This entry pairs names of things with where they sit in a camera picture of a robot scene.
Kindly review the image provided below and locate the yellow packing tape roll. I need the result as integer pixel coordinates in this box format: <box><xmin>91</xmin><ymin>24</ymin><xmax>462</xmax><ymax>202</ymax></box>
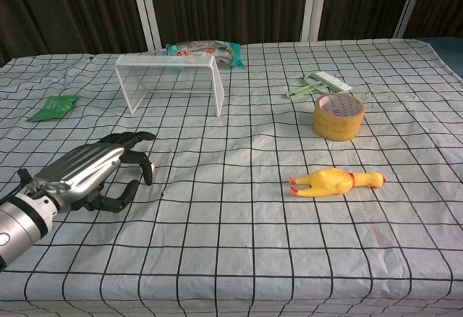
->
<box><xmin>312</xmin><ymin>93</ymin><xmax>366</xmax><ymax>142</ymax></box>

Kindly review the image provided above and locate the green foil snack packet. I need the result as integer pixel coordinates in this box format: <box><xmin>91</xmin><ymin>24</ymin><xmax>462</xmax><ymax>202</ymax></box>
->
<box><xmin>27</xmin><ymin>94</ymin><xmax>80</xmax><ymax>122</ymax></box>

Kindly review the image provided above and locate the dark brown curtain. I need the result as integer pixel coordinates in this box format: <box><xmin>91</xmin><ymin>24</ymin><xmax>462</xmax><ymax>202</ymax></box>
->
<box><xmin>0</xmin><ymin>0</ymin><xmax>463</xmax><ymax>65</ymax></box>

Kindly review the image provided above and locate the white metal frame post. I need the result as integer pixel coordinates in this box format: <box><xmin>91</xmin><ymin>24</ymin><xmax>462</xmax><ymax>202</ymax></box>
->
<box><xmin>393</xmin><ymin>0</ymin><xmax>428</xmax><ymax>39</ymax></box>
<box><xmin>129</xmin><ymin>0</ymin><xmax>162</xmax><ymax>51</ymax></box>
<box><xmin>300</xmin><ymin>0</ymin><xmax>329</xmax><ymax>42</ymax></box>

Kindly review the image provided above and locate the white black grid tablecloth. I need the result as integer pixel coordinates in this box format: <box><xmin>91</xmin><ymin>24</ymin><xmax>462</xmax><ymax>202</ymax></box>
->
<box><xmin>0</xmin><ymin>38</ymin><xmax>463</xmax><ymax>317</ymax></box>

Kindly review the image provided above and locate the green white cleaning brush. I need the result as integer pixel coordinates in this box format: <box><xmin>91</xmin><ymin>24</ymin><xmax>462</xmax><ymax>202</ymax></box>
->
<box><xmin>286</xmin><ymin>71</ymin><xmax>353</xmax><ymax>100</ymax></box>

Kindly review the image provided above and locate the yellow rubber chicken toy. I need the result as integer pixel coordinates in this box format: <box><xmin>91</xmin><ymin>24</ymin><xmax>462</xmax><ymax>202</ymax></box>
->
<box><xmin>288</xmin><ymin>167</ymin><xmax>388</xmax><ymax>199</ymax></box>

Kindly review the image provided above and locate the teal plastic snack bag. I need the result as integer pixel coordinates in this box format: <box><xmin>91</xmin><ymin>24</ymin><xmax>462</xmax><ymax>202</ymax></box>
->
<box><xmin>165</xmin><ymin>40</ymin><xmax>246</xmax><ymax>69</ymax></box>

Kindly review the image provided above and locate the white wire rack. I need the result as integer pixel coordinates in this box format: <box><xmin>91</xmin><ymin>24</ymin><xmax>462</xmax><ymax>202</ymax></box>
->
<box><xmin>115</xmin><ymin>54</ymin><xmax>225</xmax><ymax>118</ymax></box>

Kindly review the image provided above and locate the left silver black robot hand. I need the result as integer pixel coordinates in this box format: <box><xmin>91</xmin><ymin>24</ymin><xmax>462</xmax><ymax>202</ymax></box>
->
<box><xmin>17</xmin><ymin>131</ymin><xmax>158</xmax><ymax>214</ymax></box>

